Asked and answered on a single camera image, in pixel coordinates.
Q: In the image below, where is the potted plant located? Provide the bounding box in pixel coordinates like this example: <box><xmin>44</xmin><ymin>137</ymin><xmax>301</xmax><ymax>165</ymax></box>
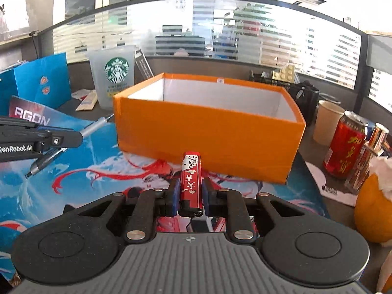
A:
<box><xmin>233</xmin><ymin>3</ymin><xmax>274</xmax><ymax>37</ymax></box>

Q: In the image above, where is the red lighter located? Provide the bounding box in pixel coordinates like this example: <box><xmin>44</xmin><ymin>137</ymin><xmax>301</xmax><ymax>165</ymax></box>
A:
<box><xmin>178</xmin><ymin>151</ymin><xmax>203</xmax><ymax>218</ymax></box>

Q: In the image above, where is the orange cardboard box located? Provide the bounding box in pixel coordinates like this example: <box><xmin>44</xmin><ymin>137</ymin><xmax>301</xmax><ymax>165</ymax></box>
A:
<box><xmin>113</xmin><ymin>73</ymin><xmax>307</xmax><ymax>185</ymax></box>

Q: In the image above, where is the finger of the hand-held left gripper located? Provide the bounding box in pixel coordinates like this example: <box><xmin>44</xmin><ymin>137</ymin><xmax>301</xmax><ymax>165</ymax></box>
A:
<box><xmin>29</xmin><ymin>128</ymin><xmax>84</xmax><ymax>154</ymax></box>
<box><xmin>0</xmin><ymin>116</ymin><xmax>40</xmax><ymax>129</ymax></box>

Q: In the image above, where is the dark grey carton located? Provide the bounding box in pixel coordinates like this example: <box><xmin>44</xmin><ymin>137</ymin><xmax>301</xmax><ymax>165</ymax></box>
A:
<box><xmin>135</xmin><ymin>49</ymin><xmax>154</xmax><ymax>80</ymax></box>

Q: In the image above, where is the printed blue red desk mat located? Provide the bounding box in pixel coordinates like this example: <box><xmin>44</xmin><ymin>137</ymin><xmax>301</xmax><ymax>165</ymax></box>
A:
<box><xmin>0</xmin><ymin>96</ymin><xmax>331</xmax><ymax>282</ymax></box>

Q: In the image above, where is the black mesh desk organizer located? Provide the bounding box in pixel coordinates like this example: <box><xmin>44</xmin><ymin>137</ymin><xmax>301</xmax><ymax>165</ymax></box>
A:
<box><xmin>249</xmin><ymin>70</ymin><xmax>299</xmax><ymax>92</ymax></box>

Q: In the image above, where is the silver pen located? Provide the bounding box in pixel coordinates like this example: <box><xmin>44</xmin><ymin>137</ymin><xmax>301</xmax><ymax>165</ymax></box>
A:
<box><xmin>25</xmin><ymin>113</ymin><xmax>114</xmax><ymax>178</ymax></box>

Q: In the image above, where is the translucent plastic cup green logo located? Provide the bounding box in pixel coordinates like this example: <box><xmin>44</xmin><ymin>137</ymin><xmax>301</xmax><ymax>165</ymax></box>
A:
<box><xmin>87</xmin><ymin>45</ymin><xmax>136</xmax><ymax>111</ymax></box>

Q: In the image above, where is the yellow pill blister pack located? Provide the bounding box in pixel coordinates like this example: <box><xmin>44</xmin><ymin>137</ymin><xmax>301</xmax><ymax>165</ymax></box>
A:
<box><xmin>271</xmin><ymin>63</ymin><xmax>296</xmax><ymax>83</ymax></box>

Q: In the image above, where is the red drink can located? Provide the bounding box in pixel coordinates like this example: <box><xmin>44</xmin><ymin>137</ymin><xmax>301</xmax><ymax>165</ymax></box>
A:
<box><xmin>323</xmin><ymin>111</ymin><xmax>369</xmax><ymax>180</ymax></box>

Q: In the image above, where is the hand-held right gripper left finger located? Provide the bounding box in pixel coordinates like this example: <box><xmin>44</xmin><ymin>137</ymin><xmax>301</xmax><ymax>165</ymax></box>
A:
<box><xmin>63</xmin><ymin>179</ymin><xmax>181</xmax><ymax>243</ymax></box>

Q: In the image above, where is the beige paper cup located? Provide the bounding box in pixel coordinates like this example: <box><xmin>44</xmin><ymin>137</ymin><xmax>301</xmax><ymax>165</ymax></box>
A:
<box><xmin>313</xmin><ymin>99</ymin><xmax>345</xmax><ymax>146</ymax></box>

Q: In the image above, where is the slim metallic can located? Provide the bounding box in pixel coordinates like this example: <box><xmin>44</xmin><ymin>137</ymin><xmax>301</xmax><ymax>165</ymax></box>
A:
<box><xmin>344</xmin><ymin>123</ymin><xmax>389</xmax><ymax>194</ymax></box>

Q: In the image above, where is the beige sachet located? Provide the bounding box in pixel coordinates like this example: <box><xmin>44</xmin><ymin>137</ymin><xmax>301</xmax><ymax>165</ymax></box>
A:
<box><xmin>76</xmin><ymin>89</ymin><xmax>98</xmax><ymax>111</ymax></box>

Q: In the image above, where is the white card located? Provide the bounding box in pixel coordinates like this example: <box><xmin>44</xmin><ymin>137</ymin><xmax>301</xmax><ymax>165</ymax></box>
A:
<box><xmin>305</xmin><ymin>161</ymin><xmax>359</xmax><ymax>207</ymax></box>

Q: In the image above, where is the orange fruit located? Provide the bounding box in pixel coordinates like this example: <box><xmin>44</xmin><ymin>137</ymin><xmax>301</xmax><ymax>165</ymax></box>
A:
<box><xmin>354</xmin><ymin>156</ymin><xmax>392</xmax><ymax>247</ymax></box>

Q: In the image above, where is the striped office chair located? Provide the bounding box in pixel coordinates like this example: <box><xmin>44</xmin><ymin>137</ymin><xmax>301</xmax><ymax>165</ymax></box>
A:
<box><xmin>155</xmin><ymin>24</ymin><xmax>206</xmax><ymax>57</ymax></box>

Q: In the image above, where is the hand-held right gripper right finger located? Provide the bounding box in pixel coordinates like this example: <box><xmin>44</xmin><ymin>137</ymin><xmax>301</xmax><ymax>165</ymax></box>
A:
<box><xmin>201</xmin><ymin>177</ymin><xmax>307</xmax><ymax>243</ymax></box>

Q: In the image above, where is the blue paper bag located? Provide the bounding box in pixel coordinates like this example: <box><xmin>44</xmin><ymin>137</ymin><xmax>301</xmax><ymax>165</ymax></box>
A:
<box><xmin>0</xmin><ymin>52</ymin><xmax>72</xmax><ymax>117</ymax></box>

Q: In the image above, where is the dark container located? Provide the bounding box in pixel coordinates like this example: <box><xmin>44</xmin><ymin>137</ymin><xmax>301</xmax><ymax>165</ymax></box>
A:
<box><xmin>288</xmin><ymin>80</ymin><xmax>319</xmax><ymax>126</ymax></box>

